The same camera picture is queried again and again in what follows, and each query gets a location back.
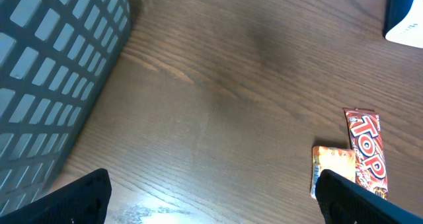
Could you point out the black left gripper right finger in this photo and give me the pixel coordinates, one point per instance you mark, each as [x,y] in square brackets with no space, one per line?
[342,201]

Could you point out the small orange snack box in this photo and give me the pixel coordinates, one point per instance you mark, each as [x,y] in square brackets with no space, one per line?
[341,161]

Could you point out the grey plastic basket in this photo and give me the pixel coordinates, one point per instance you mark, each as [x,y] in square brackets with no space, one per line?
[55,58]

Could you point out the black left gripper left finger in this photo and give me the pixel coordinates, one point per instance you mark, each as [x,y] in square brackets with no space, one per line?
[85,200]

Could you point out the orange chocolate bar wrapper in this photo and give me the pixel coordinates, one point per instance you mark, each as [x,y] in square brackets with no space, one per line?
[364,132]

